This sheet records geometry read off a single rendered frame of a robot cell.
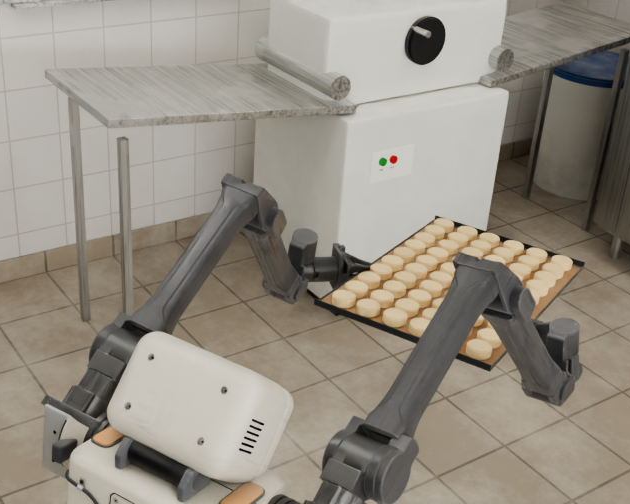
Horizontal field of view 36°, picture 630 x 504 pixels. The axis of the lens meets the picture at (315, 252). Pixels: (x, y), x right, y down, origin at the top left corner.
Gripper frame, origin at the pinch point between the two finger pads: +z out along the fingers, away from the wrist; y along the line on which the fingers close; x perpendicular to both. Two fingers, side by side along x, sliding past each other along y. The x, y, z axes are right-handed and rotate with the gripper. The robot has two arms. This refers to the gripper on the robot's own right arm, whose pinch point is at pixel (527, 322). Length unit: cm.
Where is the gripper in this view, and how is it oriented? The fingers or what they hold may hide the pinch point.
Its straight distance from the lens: 211.1
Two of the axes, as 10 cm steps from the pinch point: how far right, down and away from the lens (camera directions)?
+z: -2.2, -4.5, 8.6
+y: 0.8, -8.9, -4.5
